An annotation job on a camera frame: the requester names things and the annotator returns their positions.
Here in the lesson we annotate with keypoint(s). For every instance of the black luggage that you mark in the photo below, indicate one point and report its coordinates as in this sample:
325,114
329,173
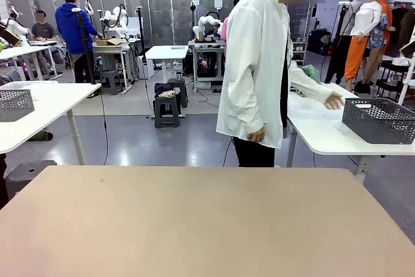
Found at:
319,43

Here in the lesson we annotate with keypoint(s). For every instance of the person in pink top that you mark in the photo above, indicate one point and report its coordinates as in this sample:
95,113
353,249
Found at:
223,28

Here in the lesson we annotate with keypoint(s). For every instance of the black tripod stand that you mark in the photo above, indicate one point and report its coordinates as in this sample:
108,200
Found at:
85,46

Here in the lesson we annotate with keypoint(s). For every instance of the rack of dark garments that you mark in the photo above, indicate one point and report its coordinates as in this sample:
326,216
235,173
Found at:
403,27

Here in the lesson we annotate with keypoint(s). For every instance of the person's left hand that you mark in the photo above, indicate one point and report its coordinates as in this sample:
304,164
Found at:
334,102

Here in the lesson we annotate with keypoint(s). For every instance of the person in white shirt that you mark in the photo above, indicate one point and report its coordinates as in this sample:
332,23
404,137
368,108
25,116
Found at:
253,63

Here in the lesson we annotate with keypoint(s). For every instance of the man in blue hoodie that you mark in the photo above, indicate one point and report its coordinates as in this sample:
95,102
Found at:
69,27

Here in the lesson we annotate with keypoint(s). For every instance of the white shoe shelf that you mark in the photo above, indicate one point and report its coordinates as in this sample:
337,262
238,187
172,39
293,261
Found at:
300,51

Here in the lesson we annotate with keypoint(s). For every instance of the dark green bag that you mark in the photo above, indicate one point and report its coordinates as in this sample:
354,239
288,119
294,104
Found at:
40,135

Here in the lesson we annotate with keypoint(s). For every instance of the grey plastic basket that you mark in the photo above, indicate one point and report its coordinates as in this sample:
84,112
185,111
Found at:
16,105
373,121

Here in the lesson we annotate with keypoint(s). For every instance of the mannequin with beige hat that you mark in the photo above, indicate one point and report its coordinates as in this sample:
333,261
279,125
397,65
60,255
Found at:
386,7

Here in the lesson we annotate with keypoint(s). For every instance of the person's right hand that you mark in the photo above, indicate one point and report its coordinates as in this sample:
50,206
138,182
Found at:
257,136

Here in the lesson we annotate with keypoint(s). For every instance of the dark grey plastic stool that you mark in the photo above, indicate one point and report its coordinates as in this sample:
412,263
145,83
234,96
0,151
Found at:
167,111
181,90
110,80
29,171

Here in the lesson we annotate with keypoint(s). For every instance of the person's right forearm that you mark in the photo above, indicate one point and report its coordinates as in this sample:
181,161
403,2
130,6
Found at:
243,115

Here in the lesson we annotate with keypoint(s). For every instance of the metal frame workbench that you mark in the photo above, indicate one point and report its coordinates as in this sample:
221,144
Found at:
207,46

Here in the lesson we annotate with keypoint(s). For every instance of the dark purple garment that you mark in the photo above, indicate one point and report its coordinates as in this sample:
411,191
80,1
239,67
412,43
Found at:
163,88

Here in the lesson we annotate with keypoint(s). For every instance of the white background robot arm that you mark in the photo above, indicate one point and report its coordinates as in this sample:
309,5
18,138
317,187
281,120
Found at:
202,24
19,28
113,17

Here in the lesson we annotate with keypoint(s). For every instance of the mannequin in white blouse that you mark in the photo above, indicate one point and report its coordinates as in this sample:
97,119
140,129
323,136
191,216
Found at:
368,17

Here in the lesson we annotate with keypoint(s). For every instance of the beige cloth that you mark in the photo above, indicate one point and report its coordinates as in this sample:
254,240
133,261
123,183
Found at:
167,94

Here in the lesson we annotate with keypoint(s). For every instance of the black pole stand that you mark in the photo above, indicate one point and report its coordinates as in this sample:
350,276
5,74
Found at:
141,37

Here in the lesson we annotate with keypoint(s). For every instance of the computer with coloured lights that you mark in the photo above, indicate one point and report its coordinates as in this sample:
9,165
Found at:
205,63

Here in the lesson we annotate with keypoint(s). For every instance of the white frame workbench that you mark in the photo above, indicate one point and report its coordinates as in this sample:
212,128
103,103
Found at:
124,59

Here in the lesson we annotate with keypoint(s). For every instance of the person's left forearm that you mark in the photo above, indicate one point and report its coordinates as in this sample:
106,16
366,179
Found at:
314,89

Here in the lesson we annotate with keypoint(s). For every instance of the open cardboard box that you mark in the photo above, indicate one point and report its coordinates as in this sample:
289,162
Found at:
108,42

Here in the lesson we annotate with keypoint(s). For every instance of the seated man in grey shirt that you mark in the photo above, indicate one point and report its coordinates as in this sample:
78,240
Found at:
43,30

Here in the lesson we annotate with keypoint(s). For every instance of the mannequin in orange trousers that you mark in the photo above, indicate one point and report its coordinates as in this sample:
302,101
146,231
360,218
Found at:
355,53

